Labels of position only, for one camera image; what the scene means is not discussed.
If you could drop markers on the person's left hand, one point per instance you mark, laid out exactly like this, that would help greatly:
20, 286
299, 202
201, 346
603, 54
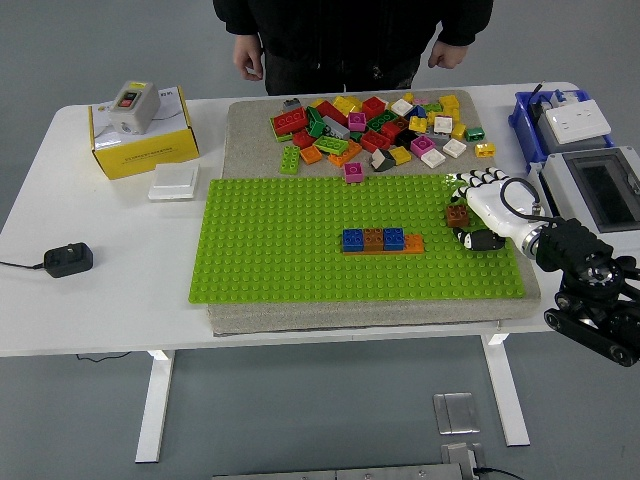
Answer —
447, 56

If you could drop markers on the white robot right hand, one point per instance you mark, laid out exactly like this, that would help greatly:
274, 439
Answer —
500, 210

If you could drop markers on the person's right hand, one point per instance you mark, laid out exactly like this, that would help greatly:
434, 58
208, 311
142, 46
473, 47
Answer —
248, 57

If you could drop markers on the brown toy brick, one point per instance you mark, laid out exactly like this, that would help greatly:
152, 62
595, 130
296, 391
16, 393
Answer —
401, 122
373, 240
457, 216

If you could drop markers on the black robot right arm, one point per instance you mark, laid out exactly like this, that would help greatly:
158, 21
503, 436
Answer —
575, 245

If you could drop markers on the lime green toy brick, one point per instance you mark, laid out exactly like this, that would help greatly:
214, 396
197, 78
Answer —
433, 106

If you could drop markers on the small yellow toy brick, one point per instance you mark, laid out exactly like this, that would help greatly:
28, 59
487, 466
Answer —
408, 97

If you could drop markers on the small grey toy brick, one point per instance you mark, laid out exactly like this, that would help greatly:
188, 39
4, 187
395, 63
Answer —
292, 104

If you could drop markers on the white toy brick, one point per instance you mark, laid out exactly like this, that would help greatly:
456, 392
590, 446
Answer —
454, 147
401, 106
433, 157
443, 124

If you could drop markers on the large red toy brick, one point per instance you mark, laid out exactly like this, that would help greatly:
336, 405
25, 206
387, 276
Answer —
289, 120

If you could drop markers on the black toy brick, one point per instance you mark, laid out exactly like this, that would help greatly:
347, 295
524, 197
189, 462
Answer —
406, 136

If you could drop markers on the dark green toy brick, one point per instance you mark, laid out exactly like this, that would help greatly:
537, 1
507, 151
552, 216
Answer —
314, 121

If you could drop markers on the magenta toy brick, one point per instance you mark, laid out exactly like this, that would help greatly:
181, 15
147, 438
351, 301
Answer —
422, 145
357, 120
354, 172

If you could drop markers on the small red toy brick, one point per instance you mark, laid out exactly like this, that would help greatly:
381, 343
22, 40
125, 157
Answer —
303, 138

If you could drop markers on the long lime green brick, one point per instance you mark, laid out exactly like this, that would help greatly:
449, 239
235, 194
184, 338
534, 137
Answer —
290, 160
331, 144

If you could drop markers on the long grey toy brick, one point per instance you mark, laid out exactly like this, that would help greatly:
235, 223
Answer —
335, 126

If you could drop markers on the grey sloped toy brick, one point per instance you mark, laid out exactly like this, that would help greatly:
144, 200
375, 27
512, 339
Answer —
382, 161

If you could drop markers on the green studded baseplate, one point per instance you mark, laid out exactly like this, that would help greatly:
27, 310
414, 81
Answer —
280, 225

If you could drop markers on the blue plastic bin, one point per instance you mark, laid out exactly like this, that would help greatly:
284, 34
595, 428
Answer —
522, 120

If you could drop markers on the grey metal device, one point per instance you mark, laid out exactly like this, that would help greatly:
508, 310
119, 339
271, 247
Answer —
542, 125

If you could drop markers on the person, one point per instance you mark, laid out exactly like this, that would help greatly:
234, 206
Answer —
350, 35

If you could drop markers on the yellow cardboard box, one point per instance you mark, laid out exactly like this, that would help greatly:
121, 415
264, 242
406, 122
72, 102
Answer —
145, 160

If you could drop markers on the white table leg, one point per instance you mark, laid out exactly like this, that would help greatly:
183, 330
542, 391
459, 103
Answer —
155, 400
505, 390

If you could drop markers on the grey-brown mat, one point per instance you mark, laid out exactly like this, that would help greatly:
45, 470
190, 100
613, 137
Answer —
350, 315

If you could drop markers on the large metal floor plate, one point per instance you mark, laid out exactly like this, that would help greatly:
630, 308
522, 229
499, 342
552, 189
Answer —
456, 413

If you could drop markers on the black power adapter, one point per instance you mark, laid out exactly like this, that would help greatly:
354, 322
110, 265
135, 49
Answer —
67, 260

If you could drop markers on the grey metal bar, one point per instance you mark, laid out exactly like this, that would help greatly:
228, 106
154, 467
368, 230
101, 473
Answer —
340, 474

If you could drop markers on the grey enclosure with window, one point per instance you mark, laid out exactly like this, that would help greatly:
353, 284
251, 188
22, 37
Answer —
565, 165

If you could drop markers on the white wall socket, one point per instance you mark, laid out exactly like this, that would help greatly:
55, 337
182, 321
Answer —
577, 121

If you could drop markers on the grey push-button switch box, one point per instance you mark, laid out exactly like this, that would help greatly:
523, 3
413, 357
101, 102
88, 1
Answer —
142, 117

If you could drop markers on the white wall switch plate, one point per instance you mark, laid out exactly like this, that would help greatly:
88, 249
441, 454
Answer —
172, 182

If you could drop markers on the grey metal bracket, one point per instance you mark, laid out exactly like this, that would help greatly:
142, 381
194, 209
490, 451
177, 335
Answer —
460, 460

